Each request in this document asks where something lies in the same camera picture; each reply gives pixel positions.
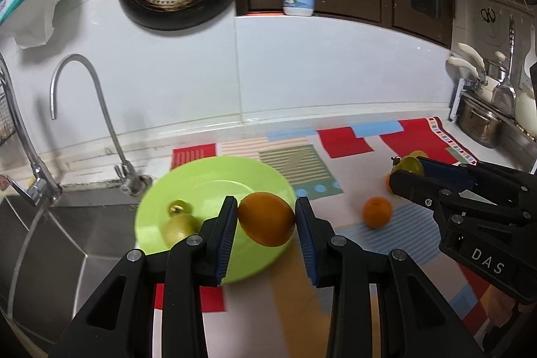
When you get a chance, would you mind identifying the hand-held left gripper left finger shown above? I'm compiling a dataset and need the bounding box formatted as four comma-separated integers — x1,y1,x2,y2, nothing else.
48,196,240,358

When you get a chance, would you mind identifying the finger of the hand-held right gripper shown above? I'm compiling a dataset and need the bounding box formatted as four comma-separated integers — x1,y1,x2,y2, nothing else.
388,169,537,225
414,157,537,208

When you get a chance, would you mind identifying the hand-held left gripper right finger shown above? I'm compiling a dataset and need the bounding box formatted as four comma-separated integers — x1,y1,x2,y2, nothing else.
295,196,496,358

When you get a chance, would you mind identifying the green tomato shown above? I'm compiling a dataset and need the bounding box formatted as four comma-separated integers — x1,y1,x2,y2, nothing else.
168,199,194,216
391,156,424,176

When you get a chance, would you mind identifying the medium orange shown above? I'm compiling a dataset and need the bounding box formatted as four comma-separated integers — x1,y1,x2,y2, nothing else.
363,196,393,228

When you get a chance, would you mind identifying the large orange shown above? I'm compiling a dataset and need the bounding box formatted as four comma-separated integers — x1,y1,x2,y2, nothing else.
238,192,296,247

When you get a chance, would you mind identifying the green pear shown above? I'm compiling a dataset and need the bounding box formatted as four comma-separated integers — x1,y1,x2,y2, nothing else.
163,212,206,250

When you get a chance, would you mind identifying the green plate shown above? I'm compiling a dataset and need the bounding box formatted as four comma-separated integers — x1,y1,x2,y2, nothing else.
134,157,296,285

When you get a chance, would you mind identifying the person's right hand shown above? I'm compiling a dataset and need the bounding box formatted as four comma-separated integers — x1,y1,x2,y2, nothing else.
487,288,522,336

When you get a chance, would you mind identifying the stainless steel pot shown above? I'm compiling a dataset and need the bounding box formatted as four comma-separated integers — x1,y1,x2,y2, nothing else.
457,94,506,149

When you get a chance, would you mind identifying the white printed card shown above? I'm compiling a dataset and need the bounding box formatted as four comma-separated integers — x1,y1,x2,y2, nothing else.
449,77,466,121

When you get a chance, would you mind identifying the colourful patterned mat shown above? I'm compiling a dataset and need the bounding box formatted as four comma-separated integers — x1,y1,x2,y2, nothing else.
153,116,519,358

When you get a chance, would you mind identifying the steel spatula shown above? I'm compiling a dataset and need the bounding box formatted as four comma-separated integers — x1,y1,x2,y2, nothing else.
491,16,518,117

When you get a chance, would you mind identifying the white spatula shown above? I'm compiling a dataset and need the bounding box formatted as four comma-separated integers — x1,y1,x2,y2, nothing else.
515,43,537,132

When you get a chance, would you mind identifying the thin curved steel faucet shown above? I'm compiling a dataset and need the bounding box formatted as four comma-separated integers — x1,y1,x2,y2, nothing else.
50,54,152,197

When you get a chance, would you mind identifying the stainless steel sink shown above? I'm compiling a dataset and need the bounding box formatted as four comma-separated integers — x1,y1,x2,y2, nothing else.
0,190,168,350

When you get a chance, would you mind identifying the large chrome faucet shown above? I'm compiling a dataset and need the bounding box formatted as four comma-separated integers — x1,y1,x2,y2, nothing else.
0,52,63,208

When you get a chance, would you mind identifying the cream-handled pan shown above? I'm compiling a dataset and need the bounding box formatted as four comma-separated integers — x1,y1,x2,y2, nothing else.
457,43,487,67
447,56,487,80

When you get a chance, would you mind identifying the wire dish rack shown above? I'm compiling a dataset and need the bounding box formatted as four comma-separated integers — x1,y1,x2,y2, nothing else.
0,81,17,145

